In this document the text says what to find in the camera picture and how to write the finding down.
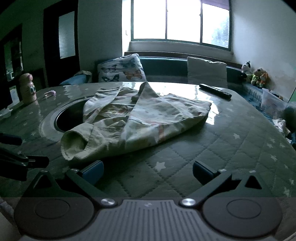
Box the window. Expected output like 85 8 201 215
131 0 232 51

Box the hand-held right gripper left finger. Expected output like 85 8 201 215
21 160 116 207

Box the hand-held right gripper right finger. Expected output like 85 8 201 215
180 160 275 207

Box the black and white plush toy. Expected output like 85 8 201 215
240 61 253 80

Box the white pillow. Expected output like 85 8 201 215
187 56 228 88

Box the pink cat face bottle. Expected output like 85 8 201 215
18 73 37 102

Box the black remote control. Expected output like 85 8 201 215
199 83 232 99

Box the crumpled white cloth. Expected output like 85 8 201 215
273 118 292 138

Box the round black recessed cooktop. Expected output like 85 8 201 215
39 95 93 142

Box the blue cushion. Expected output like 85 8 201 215
60 71 93 86

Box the dark door with glass pane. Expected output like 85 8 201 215
43 0 80 87

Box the orange plush toy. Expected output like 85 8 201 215
259 71 270 88

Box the floral print shirt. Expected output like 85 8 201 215
60 82 212 162

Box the teal sofa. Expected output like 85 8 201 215
95 52 296 144

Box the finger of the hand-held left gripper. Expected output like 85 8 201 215
0 132 23 146
0 148 50 168

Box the butterfly print pillow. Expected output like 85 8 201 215
97 54 147 82

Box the dark glass cabinet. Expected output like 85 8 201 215
0 23 23 105

